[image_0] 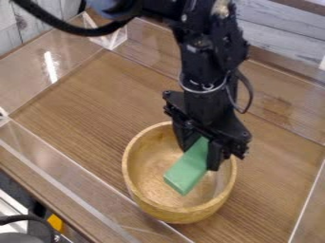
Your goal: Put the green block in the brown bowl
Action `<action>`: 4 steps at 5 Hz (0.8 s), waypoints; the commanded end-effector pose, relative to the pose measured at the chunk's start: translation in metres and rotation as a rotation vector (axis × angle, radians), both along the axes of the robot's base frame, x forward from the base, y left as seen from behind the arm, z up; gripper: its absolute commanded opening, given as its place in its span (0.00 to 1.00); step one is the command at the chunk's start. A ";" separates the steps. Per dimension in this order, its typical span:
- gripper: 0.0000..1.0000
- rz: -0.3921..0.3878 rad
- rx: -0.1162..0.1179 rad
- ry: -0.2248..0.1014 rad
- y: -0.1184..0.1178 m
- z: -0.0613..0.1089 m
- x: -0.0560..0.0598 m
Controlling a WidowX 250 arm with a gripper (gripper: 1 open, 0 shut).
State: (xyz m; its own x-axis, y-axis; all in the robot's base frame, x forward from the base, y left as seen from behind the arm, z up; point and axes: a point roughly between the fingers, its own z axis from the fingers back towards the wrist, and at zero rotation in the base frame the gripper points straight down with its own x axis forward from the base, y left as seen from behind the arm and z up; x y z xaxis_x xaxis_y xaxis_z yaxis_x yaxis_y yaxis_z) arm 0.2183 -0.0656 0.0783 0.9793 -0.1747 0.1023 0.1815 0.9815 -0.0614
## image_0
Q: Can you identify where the black cable lower left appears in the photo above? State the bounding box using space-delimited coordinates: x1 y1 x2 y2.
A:
0 214 52 243

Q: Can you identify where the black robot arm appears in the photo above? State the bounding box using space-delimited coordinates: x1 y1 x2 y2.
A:
87 0 251 171

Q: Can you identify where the black device with yellow label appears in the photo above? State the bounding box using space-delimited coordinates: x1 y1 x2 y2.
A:
27 202 88 243

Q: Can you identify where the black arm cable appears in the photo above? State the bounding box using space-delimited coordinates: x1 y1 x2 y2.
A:
12 0 143 38

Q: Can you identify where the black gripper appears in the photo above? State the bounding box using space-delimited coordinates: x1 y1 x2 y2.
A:
162 70 253 171

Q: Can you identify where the brown wooden bowl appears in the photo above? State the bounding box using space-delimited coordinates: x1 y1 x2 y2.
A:
121 121 238 224

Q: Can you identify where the green rectangular block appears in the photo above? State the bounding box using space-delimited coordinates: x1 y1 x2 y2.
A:
163 138 208 196

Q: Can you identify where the clear acrylic corner bracket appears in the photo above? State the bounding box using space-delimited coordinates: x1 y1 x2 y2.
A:
83 12 128 50

